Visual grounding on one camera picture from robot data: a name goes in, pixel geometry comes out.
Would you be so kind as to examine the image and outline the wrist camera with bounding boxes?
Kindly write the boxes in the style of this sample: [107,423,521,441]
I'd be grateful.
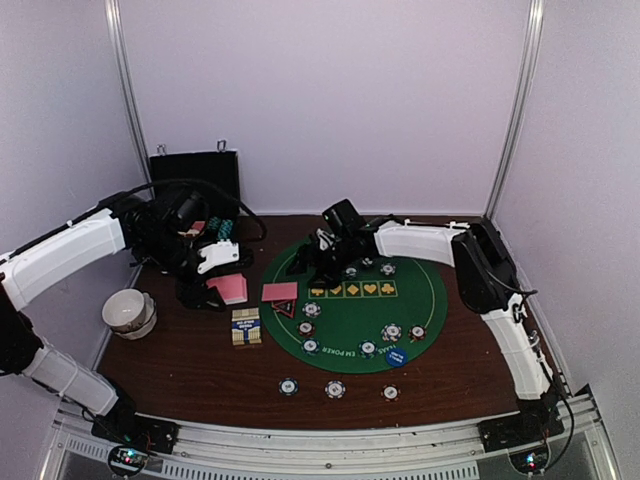
[322,199,367,238]
[197,240,240,275]

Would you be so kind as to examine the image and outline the green chip stack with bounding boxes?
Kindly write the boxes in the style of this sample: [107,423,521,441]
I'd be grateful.
[278,377,299,396]

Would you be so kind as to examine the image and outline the white ceramic bowl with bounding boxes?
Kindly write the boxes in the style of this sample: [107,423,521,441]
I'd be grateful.
[102,289,145,328]

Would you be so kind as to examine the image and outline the aluminium front rail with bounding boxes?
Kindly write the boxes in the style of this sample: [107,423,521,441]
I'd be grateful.
[39,384,626,480]

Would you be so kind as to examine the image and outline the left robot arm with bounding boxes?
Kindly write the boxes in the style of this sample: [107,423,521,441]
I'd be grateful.
[1,179,267,444]

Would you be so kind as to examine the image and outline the blue small blind button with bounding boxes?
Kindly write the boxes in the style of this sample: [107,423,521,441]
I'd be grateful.
[385,347,409,368]

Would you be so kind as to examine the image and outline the round green poker mat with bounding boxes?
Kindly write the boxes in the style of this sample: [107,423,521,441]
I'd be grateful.
[260,244,448,374]

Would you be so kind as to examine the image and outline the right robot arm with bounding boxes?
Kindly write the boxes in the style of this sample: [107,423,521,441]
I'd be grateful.
[286,201,560,442]

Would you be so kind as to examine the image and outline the card deck in case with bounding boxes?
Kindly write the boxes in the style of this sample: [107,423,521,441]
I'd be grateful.
[185,221,206,237]

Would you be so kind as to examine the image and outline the teal chips in case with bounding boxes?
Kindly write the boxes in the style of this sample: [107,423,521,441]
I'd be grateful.
[207,217,235,242]

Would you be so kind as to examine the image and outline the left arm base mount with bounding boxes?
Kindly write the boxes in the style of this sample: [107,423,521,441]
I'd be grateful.
[91,415,179,454]

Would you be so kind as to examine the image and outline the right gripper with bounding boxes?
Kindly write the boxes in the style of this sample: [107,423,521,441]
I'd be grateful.
[288,234,358,287]

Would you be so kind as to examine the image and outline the blue white chip stack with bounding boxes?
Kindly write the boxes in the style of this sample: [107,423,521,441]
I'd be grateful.
[325,380,346,399]

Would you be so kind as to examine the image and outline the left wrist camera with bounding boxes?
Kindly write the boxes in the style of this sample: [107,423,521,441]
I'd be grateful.
[197,240,240,275]

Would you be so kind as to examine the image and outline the scalloped white bowl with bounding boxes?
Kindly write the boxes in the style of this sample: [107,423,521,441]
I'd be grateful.
[111,292,157,341]

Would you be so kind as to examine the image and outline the red black chip stack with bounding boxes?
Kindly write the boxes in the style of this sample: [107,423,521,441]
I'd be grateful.
[380,384,401,402]

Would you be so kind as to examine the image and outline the gold card box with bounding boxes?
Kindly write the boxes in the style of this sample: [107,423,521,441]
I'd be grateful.
[231,307,262,347]

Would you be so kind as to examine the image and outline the black poker case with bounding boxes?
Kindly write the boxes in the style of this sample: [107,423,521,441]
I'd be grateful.
[149,151,241,263]

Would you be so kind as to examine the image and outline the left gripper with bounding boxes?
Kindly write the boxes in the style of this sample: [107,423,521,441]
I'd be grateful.
[138,227,226,311]

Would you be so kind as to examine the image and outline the green chip mat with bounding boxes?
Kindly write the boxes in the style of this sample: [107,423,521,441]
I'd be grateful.
[358,340,377,359]
[301,338,321,355]

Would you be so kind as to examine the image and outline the triangular all-in marker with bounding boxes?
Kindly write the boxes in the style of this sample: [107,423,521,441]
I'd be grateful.
[271,299,296,319]

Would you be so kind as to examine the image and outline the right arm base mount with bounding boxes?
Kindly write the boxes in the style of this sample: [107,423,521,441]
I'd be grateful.
[477,414,565,453]

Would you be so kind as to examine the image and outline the red-backed card deck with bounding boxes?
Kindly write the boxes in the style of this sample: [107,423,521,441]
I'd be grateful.
[206,273,249,305]

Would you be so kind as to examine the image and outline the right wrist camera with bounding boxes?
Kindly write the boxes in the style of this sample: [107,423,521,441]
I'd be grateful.
[322,199,367,238]

